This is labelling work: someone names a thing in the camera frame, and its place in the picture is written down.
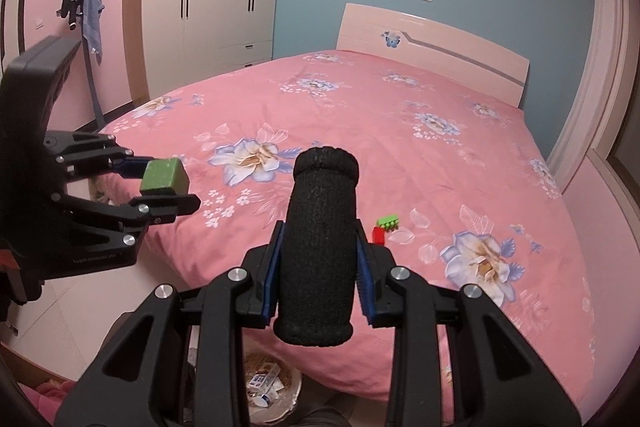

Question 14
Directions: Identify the blue hanging garment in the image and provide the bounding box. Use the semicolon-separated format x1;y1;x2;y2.
82;0;105;64

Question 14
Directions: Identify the pink floral bed cover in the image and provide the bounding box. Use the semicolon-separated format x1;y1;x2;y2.
107;51;594;400

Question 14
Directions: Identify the black fabric cylinder roll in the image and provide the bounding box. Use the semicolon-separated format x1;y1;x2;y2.
273;146;359;348

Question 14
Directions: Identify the green toy brick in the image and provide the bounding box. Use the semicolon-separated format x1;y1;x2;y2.
375;213;399;231

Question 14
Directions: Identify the window frame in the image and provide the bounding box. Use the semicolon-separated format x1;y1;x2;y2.
587;70;640;228

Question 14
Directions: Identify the red toy brick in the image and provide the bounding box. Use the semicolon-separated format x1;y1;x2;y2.
371;227;386;246

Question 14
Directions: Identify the black hanging garment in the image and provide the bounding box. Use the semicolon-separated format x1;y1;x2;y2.
56;0;84;30

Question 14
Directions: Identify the white trash bin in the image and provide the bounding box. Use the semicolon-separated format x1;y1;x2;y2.
186;336;304;426

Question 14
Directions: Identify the white curtain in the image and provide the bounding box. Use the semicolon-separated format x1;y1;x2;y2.
548;0;639;191

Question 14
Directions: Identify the pale pink headboard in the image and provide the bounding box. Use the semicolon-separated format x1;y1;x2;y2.
336;3;529;107

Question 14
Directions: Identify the pink fuzzy garment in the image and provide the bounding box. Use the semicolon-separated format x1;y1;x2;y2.
20;381;76;425

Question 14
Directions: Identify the white milk carton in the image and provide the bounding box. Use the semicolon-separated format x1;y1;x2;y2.
246;362;283;409

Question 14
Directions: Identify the green cube block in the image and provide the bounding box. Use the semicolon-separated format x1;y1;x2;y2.
140;157;190;196

